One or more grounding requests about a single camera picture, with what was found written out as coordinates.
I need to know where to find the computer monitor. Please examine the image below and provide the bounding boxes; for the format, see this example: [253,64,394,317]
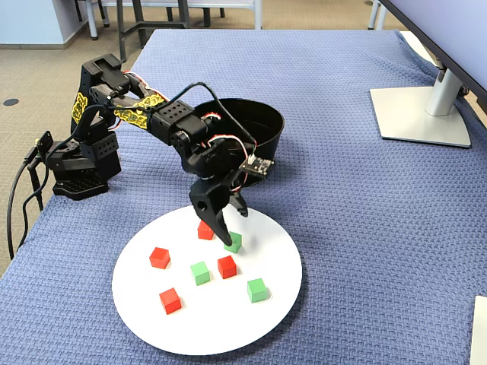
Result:
[378,0,487,96]

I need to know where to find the black metal bucket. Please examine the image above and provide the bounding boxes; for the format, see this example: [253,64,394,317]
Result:
[192,97,285,188]

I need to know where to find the thick black cable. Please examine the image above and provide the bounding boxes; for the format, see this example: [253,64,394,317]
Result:
[6,146,41,262]

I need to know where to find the white table with leg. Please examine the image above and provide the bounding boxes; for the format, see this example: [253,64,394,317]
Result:
[102,0,263,31]

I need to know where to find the dark grey chair legs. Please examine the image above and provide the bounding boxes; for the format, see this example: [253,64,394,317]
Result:
[166,0,226,30]

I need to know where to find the green cube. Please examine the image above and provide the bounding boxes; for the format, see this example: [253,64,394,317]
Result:
[223,231,244,254]
[247,278,268,303]
[189,261,211,286]

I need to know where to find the black chair frame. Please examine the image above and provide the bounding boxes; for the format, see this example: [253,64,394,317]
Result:
[74,0,112,30]

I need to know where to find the small camera circuit board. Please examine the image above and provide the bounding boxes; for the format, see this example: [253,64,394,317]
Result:
[238,155,275,179]

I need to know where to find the dark grey table frame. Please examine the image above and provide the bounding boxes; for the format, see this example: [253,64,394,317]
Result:
[116,0,191,65]

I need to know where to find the light grey furniture leg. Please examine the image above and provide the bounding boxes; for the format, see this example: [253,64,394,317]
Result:
[86,0,100,42]

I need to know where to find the black camera cable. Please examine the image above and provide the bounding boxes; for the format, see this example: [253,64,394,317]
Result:
[68,81,258,160]

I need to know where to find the red cube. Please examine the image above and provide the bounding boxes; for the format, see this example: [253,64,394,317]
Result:
[217,255,237,280]
[158,287,182,315]
[148,246,171,270]
[197,220,215,241]

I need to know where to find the red white servo wire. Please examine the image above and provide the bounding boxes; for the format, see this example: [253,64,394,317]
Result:
[193,111,256,191]
[121,70,170,103]

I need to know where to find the white round plate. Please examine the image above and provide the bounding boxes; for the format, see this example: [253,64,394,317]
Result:
[111,205,304,357]

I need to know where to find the thin black cable with plug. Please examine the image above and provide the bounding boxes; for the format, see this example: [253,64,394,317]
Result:
[21,163,51,248]

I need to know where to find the blue woven table cloth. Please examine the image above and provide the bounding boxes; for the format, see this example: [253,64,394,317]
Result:
[0,29,487,365]

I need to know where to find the silver monitor stand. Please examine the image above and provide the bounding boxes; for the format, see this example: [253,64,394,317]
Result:
[369,56,473,149]

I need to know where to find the white flat board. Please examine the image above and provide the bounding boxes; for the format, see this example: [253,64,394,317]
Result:
[469,294,487,365]

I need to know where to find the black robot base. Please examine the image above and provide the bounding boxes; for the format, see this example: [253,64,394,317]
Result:
[37,113,123,202]

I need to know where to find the light grey table legs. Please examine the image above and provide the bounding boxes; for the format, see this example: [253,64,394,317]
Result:
[367,0,388,32]

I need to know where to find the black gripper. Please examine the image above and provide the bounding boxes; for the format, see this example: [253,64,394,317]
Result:
[189,170,249,248]

